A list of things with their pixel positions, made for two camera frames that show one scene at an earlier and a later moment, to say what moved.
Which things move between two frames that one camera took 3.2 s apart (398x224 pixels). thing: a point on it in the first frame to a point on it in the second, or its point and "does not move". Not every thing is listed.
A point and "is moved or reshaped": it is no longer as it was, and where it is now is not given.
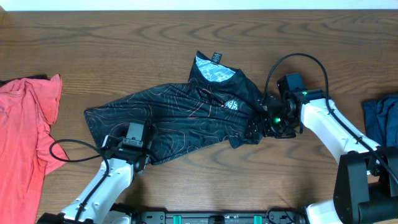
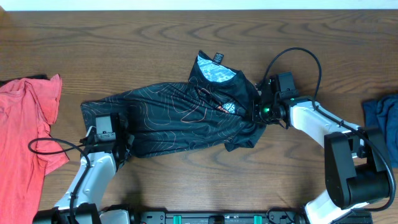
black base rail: [151, 217] does not move
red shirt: [28, 152] does not move
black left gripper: [147, 150] to [128, 139]
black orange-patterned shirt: [217, 103] is moved or reshaped
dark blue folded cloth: [380, 120] does not move
